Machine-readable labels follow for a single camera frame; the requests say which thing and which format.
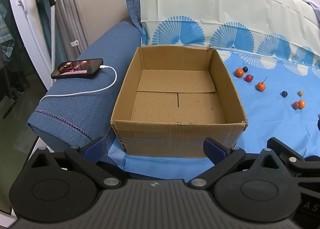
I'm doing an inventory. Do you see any red cherry tomato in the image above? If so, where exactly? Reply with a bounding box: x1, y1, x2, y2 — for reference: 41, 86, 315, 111
293, 102, 299, 110

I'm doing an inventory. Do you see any orange round fruit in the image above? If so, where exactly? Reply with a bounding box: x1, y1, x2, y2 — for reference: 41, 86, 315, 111
298, 99, 305, 109

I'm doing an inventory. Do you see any orange fruit with stem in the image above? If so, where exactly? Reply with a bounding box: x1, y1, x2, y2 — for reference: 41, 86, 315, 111
256, 77, 267, 92

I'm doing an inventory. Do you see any red strawberry-like fruit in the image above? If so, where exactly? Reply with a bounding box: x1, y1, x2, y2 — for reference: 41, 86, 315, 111
245, 74, 254, 83

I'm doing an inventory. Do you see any blue sofa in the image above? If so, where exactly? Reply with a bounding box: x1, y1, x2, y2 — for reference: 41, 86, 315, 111
26, 0, 148, 167

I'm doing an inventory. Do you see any brown cardboard box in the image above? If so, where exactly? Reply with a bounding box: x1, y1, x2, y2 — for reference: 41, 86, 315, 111
111, 46, 248, 158

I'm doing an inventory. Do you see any black smartphone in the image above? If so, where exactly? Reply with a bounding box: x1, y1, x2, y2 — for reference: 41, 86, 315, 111
51, 58, 104, 79

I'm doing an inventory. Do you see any dark cherry with stem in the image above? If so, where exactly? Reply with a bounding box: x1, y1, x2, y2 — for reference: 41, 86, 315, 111
242, 60, 248, 73

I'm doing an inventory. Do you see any blue fan-pattern sheet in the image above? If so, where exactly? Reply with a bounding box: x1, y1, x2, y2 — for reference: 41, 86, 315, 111
107, 0, 320, 182

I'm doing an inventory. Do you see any grey curtain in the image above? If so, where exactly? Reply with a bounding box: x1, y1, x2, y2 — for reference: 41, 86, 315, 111
56, 0, 88, 60

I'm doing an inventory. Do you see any grey floral blanket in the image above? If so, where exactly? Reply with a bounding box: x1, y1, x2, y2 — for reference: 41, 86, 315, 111
302, 0, 320, 21

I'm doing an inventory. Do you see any white charging cable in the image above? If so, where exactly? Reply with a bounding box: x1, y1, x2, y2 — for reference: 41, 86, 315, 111
41, 65, 118, 103

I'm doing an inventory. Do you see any white door frame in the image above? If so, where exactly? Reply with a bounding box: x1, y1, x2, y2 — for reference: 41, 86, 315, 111
10, 0, 52, 89

